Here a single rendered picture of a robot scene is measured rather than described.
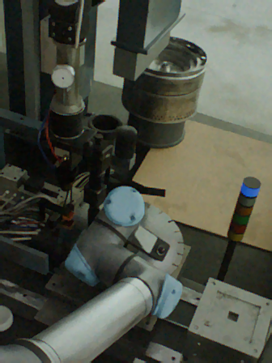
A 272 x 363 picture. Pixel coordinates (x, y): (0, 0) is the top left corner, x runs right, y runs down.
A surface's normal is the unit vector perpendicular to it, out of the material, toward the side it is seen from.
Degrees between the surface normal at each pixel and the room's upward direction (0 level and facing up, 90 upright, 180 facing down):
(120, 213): 31
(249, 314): 0
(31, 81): 90
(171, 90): 90
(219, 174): 0
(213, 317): 0
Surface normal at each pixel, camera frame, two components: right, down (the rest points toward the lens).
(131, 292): 0.50, -0.74
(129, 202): 0.08, -0.30
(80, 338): 0.65, -0.57
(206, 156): 0.11, -0.76
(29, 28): -0.37, 0.57
